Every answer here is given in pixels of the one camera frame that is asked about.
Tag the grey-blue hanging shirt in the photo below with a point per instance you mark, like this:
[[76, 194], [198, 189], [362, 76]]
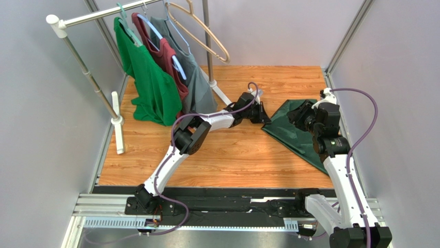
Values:
[[200, 98]]

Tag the dark green cloth napkin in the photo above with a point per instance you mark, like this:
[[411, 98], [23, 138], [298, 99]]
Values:
[[297, 141]]

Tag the green hanging t-shirt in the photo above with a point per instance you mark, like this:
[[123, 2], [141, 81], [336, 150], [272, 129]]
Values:
[[158, 99]]

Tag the aluminium front frame rail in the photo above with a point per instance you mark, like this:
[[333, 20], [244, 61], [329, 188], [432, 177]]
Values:
[[105, 211]]

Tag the maroon hanging shirt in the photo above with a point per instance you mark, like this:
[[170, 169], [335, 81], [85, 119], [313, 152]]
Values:
[[161, 51]]

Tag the teal plastic hanger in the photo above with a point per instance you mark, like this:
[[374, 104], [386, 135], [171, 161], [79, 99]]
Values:
[[128, 31]]

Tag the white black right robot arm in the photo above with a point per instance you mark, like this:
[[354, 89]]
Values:
[[343, 185]]

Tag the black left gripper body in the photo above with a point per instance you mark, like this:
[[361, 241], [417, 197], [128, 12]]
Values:
[[256, 117]]

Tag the aluminium frame rail right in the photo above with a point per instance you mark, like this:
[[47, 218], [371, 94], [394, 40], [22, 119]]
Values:
[[347, 72]]

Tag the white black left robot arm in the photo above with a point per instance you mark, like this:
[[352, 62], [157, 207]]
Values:
[[189, 133]]

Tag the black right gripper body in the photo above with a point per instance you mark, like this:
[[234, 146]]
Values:
[[297, 116]]

